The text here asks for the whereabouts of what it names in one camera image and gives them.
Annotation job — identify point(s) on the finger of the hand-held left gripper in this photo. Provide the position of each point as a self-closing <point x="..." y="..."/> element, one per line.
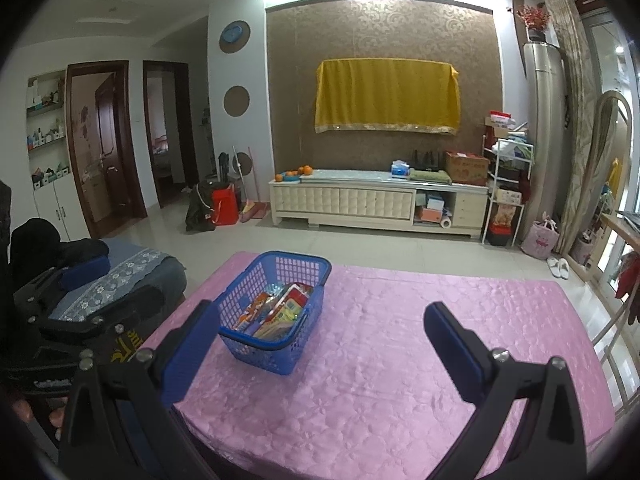
<point x="130" y="305"/>
<point x="85" y="271"/>

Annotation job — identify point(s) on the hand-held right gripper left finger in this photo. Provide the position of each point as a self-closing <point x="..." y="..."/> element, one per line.
<point x="192" y="345"/>

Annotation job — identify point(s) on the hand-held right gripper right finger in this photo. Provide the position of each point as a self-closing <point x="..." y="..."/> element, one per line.
<point x="452" y="345"/>

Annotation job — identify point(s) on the orange snack packet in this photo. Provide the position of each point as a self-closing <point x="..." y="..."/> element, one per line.
<point x="252" y="310"/>

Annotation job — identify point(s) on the blue plastic basket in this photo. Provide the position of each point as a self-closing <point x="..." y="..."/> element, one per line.
<point x="270" y="355"/>

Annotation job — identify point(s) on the long cracker packet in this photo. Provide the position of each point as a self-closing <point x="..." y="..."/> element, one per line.
<point x="272" y="332"/>

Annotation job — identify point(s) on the red yellow snack packet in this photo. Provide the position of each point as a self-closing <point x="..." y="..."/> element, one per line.
<point x="292" y="307"/>

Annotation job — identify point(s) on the person's left hand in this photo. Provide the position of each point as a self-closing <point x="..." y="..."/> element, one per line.
<point x="55" y="415"/>

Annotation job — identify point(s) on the black cloth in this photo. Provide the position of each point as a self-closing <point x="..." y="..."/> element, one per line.
<point x="50" y="247"/>

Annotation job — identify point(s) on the black yellow-print bag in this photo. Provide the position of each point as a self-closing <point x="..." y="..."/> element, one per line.
<point x="127" y="347"/>

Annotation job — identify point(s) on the pink quilted cover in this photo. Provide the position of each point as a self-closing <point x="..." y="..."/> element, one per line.
<point x="400" y="310"/>

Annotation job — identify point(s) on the white paper roll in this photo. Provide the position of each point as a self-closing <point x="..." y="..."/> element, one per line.
<point x="446" y="222"/>

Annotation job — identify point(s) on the dark wooden door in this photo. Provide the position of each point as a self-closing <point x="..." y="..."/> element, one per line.
<point x="107" y="150"/>

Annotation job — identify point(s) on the white slipper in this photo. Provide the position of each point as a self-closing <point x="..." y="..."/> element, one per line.
<point x="552" y="264"/>
<point x="563" y="269"/>

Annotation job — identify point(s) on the orange box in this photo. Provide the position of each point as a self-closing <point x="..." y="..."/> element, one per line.
<point x="429" y="215"/>

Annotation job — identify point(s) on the red printed bag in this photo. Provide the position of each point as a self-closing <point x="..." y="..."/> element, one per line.
<point x="505" y="222"/>

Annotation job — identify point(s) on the pink bag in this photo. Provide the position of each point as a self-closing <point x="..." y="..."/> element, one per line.
<point x="540" y="240"/>

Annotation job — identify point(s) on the light blue box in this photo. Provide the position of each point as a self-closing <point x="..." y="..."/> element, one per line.
<point x="436" y="202"/>

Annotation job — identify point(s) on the pink broom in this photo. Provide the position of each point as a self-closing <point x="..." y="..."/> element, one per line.
<point x="252" y="210"/>

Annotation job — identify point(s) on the grey floor bag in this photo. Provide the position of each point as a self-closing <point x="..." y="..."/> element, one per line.
<point x="583" y="250"/>

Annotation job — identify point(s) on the white metal rack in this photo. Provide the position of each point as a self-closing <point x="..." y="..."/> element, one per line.
<point x="507" y="190"/>

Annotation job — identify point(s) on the folded green cloth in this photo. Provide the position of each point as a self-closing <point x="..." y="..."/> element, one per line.
<point x="430" y="177"/>

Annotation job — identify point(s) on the white television cabinet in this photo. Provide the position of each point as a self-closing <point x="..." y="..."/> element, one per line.
<point x="350" y="202"/>

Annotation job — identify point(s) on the cardboard box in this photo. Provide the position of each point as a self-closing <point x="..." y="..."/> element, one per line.
<point x="467" y="169"/>

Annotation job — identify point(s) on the blue tissue box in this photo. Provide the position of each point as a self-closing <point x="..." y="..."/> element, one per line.
<point x="401" y="169"/>

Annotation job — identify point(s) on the row of black objects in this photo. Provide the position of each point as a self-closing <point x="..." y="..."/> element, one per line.
<point x="426" y="161"/>

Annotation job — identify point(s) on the red garment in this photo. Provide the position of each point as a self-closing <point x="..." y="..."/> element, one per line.
<point x="628" y="272"/>

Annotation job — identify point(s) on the blue fruit plate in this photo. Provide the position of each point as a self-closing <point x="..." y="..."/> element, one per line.
<point x="289" y="177"/>

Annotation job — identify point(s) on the wooden drying rack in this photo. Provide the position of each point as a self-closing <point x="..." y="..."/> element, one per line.
<point x="617" y="225"/>

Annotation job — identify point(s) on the tall silver air conditioner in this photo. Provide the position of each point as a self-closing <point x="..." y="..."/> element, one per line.
<point x="547" y="135"/>

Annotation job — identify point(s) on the red white box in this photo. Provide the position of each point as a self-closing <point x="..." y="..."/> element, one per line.
<point x="501" y="119"/>

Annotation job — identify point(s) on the arched floor mirror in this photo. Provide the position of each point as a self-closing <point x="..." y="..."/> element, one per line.
<point x="605" y="160"/>

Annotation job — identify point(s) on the yellow cloth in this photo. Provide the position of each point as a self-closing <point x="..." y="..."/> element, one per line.
<point x="385" y="95"/>

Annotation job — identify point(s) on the patterned beige curtain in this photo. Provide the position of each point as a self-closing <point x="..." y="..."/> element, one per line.
<point x="575" y="110"/>

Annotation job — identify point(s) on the red flower vase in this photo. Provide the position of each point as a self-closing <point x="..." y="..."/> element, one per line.
<point x="534" y="20"/>

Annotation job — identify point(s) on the wall niche shelf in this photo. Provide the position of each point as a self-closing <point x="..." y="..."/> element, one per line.
<point x="47" y="125"/>

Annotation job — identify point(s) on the dark wooden door frame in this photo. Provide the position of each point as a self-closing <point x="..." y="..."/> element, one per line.
<point x="190" y="135"/>

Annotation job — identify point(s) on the round brown wall disc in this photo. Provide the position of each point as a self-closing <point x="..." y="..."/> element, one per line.
<point x="236" y="101"/>

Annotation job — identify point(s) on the blue round wall plate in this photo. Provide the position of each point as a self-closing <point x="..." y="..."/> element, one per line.
<point x="234" y="34"/>

